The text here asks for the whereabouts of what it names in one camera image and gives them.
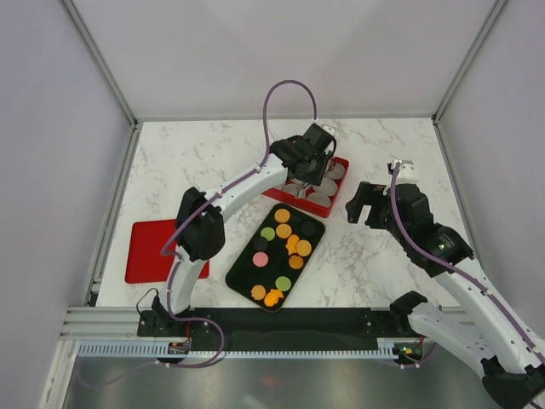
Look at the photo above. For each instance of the orange chocolate chip cookie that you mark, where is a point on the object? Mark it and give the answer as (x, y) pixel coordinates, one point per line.
(296, 262)

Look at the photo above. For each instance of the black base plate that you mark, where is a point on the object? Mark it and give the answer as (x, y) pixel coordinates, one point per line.
(289, 328)

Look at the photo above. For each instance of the orange flower cookie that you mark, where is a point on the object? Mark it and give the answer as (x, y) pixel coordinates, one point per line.
(258, 292)

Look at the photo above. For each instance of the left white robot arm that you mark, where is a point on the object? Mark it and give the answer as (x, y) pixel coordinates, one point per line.
(200, 223)

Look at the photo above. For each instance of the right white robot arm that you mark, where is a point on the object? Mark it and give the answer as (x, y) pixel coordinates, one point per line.
(506, 354)

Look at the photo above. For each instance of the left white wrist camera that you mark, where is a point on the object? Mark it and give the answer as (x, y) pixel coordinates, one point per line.
(330, 130)

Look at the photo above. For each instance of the metal tweezers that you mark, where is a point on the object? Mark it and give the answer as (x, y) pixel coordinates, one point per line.
(302, 189)

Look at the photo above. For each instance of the left aluminium frame post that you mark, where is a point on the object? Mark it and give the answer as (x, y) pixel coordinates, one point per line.
(80, 26)

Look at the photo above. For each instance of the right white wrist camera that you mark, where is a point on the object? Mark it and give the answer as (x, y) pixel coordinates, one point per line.
(407, 172)

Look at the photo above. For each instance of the white paper cup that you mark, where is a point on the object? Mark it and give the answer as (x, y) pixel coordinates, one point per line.
(290, 189)
(319, 199)
(327, 187)
(336, 172)

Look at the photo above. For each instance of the right aluminium frame post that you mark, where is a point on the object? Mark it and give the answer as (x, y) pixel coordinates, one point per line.
(478, 42)

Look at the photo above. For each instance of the red cookie box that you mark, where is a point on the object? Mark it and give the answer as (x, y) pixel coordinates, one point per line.
(302, 204)

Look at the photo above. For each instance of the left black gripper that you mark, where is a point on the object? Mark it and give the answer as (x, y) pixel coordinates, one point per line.
(316, 179)

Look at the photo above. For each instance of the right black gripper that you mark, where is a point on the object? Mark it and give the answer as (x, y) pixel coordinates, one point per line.
(366, 193)

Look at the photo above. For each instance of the orange round biscuit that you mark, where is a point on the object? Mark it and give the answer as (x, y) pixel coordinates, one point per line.
(283, 231)
(282, 215)

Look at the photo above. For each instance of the green sandwich cookie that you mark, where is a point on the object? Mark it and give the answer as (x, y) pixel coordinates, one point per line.
(283, 283)
(268, 233)

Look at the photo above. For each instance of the red box lid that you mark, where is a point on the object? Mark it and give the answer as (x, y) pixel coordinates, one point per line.
(145, 264)

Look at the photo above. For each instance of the black sandwich cookie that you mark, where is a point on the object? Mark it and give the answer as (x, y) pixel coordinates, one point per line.
(309, 228)
(260, 244)

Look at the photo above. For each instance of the black green cookie tray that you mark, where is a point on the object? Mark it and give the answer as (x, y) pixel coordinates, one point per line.
(243, 274)

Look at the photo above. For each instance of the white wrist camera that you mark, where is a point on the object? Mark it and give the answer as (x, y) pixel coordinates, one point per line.
(407, 172)
(330, 130)

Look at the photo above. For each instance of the top orange round biscuit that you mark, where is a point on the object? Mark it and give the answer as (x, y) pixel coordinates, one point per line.
(282, 215)

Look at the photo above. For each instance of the aluminium frame post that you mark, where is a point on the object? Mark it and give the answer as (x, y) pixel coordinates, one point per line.
(80, 26)
(478, 42)

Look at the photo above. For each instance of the orange dotted biscuit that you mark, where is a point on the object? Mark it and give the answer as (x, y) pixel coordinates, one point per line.
(303, 247)

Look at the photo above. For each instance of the pink sandwich cookie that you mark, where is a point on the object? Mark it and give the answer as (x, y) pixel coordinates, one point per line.
(260, 259)

